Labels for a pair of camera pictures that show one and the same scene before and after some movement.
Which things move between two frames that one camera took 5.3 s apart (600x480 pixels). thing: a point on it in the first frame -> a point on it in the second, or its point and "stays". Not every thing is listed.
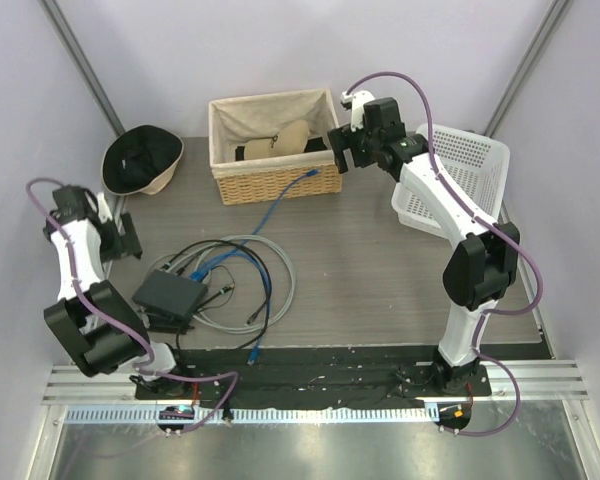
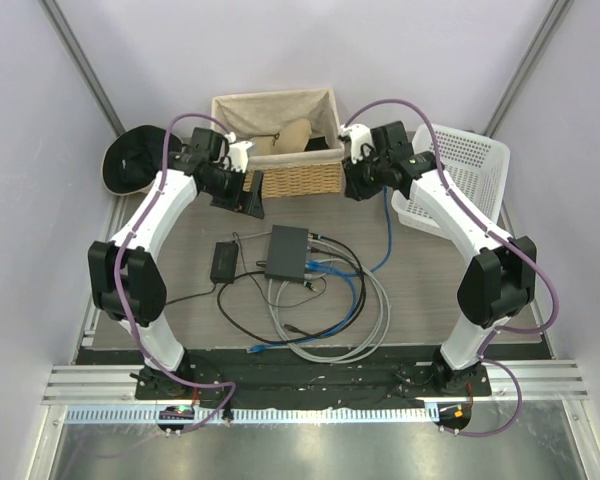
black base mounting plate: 316,376 stays
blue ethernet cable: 239,250 -> 373,270
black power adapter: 168,324 -> 224,262
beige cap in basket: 291,139 stays
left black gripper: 131,244 -> 233,203
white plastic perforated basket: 479,163 stays
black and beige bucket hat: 141,160 stays
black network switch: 176,295 -> 287,253
